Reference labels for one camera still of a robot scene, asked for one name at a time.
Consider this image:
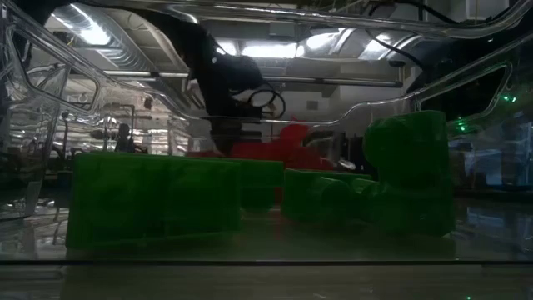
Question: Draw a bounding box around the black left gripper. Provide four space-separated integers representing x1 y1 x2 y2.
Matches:
195 56 267 156

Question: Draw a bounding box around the ceiling light panel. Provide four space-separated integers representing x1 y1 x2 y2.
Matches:
216 39 305 59

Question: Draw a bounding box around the silver ceiling duct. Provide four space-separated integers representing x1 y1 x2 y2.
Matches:
53 3 188 72

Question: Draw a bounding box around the person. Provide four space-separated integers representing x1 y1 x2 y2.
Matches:
115 122 137 153

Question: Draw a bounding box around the long green toy block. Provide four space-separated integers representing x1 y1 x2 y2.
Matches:
65 152 242 251

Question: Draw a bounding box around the red toy block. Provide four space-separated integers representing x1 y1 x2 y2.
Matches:
227 141 292 162
291 145 334 170
278 122 311 151

